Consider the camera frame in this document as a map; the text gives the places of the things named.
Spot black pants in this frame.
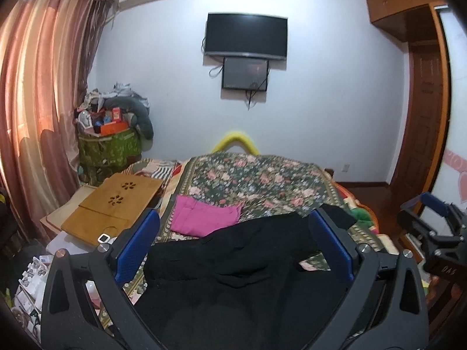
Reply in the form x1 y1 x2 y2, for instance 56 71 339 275
135 213 347 349

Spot small white smartwatch device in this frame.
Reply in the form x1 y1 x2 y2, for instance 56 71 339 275
97 233 112 244

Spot brown wooden door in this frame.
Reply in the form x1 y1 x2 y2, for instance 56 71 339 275
390 43 445 210

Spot wooden lap desk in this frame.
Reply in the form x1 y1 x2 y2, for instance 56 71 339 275
62 173 163 246

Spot folded pink pants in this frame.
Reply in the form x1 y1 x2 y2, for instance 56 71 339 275
170 195 243 238

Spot green fabric storage bag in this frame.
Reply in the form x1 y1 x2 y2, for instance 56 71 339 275
78 128 142 186

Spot striped blanket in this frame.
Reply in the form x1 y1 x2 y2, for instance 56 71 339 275
122 158 182 189

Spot floral bedspread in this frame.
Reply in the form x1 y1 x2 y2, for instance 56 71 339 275
98 151 391 333

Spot orange box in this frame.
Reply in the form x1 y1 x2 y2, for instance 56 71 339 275
100 121 129 136

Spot grey plush pillow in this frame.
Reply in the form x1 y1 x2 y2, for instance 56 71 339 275
103 97 154 140

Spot wooden overhead cabinet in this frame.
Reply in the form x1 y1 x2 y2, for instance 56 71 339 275
367 0 445 43

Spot yellow bed footboard arch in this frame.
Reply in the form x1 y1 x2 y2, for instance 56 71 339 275
211 131 260 156

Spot pink satin curtain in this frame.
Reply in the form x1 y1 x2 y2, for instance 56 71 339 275
1 0 114 242

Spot small black wall monitor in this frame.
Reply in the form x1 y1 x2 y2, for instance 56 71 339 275
222 57 269 92

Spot black wall television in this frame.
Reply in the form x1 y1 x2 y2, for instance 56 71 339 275
204 13 288 61

